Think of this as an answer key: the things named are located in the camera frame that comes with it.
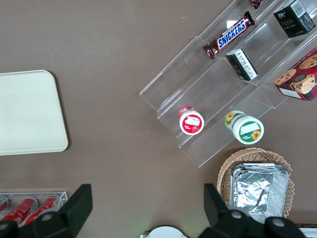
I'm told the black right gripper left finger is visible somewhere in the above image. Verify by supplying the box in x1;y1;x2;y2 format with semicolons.
0;183;93;238

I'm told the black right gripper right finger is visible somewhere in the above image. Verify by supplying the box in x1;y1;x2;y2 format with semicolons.
198;183;304;238

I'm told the aluminium foil tray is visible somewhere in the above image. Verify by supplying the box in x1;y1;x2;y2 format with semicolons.
232;162;287;172
229;168;291;225

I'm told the light tan wicker basket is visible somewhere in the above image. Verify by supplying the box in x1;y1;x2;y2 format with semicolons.
216;147;296;224

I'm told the cream plastic serving tray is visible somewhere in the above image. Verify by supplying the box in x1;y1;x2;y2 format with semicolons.
0;69;69;156

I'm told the clear acrylic bottle rack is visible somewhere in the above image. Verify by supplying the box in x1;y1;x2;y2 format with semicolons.
0;190;68;228

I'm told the green lid sunflower cup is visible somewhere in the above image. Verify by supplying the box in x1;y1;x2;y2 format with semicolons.
224;110;264;145

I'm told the red lid yogurt cup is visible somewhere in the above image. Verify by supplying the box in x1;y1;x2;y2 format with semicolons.
178;105;205;136

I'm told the white plastic snack bin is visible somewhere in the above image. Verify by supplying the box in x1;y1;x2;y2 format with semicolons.
296;223;317;238

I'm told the clear acrylic stepped shelf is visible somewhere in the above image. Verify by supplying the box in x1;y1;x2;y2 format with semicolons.
139;0;317;169

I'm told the small black carton box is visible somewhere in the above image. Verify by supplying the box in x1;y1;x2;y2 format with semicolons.
272;0;317;39
225;48;259;82

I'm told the red chocolate chip cookie box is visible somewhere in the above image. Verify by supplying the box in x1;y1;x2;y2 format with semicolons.
273;48;317;102

